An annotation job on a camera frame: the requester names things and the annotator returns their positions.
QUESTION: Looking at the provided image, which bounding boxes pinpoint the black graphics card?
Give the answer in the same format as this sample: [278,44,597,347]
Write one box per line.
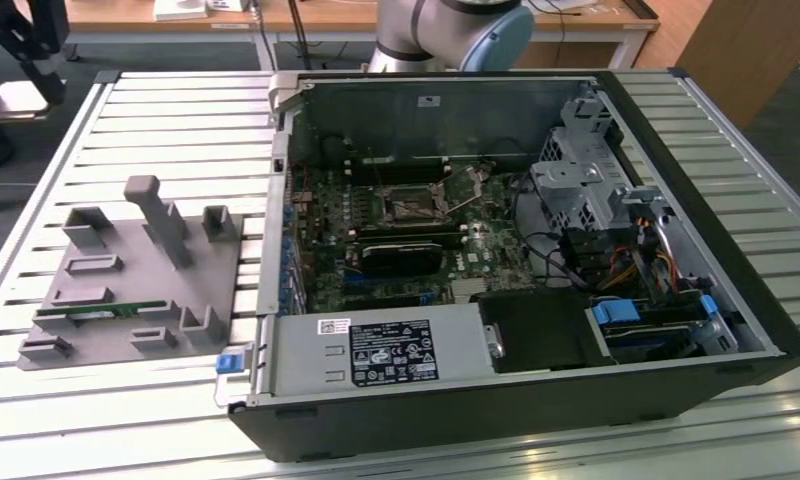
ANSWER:
[358,242,443,275]

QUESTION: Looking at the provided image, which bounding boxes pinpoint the green RAM stick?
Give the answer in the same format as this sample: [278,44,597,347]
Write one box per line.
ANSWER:
[36,298,170,322]

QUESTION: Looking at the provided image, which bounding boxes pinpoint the silver metal drive cage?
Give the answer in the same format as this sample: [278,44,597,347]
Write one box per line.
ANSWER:
[530,97,676,232]

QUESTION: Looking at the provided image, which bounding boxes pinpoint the thin metal locking lever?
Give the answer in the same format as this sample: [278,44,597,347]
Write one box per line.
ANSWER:
[449,191,483,214]

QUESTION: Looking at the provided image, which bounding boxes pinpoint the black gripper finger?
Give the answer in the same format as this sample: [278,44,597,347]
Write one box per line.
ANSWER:
[19,57,70,107]

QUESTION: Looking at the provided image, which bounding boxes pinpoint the black open PC case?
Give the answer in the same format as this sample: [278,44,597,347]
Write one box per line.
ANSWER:
[226,68,800,464]

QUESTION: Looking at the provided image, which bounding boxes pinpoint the green motherboard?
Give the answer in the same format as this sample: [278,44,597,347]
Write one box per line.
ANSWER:
[286,162,557,315]

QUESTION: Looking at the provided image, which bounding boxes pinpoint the black RAM slot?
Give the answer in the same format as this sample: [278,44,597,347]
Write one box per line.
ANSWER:
[354,225,466,247]
[345,153,457,184]

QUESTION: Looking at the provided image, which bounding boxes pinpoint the white box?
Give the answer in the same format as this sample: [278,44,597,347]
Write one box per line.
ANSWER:
[152,0,212,22]

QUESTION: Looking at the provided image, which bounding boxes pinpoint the blue disk carrier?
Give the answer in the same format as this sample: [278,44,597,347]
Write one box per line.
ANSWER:
[590,297,642,330]

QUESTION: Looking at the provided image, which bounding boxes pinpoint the blue case latch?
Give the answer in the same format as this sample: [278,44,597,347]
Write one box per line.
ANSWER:
[216,352,250,376]

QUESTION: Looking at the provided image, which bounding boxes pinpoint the black hanging desk cables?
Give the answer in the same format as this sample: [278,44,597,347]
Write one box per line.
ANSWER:
[257,0,339,71]

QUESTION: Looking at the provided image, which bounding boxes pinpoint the grey power supply with label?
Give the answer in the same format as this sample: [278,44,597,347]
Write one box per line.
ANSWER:
[259,304,499,397]

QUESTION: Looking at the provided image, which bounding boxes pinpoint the small silver heatsink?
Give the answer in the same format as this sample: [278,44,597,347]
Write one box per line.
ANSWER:
[453,279,490,304]

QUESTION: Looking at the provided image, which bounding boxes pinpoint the CPU socket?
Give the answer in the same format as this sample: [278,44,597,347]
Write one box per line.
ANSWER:
[379,184,453,225]

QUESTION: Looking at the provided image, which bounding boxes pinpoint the wooden cabinet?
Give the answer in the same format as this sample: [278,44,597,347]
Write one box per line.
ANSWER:
[677,0,800,129]

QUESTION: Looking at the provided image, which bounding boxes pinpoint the black wire in case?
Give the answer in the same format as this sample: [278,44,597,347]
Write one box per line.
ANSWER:
[514,174,597,292]

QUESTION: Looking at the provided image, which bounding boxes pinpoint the silver CPU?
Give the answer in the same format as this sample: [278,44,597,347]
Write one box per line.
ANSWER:
[0,81,52,125]

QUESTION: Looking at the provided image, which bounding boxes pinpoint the metal socket cover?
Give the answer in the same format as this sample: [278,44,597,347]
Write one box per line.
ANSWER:
[439,163,495,202]

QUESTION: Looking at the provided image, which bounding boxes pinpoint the coloured wire bundle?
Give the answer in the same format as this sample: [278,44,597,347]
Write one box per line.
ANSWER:
[606,248,682,294]

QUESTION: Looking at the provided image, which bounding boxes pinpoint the black plastic shroud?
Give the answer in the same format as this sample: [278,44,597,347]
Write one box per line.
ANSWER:
[477,292,615,375]

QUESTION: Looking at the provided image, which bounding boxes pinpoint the grey parts rack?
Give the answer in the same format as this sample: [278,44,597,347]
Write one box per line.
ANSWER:
[16,174,249,372]

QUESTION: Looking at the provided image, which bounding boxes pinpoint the grey case release handle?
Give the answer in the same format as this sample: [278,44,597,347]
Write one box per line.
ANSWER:
[266,72,309,114]

